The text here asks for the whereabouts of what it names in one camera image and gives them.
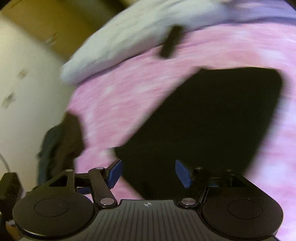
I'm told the black smartphone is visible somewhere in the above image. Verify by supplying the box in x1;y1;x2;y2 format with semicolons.
159;25;184;59

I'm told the black zip jacket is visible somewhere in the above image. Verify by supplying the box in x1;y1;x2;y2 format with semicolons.
114;67;282;200

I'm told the striped white duvet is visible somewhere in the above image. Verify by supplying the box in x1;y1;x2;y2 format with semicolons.
60;1;230;85

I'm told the lilac pillow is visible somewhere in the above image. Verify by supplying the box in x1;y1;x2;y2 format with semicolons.
217;0;295;25

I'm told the wooden door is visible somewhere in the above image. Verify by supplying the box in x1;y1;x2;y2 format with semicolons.
1;0;126;59

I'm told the pink rose bed sheet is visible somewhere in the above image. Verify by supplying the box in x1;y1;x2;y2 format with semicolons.
68;23;295;240

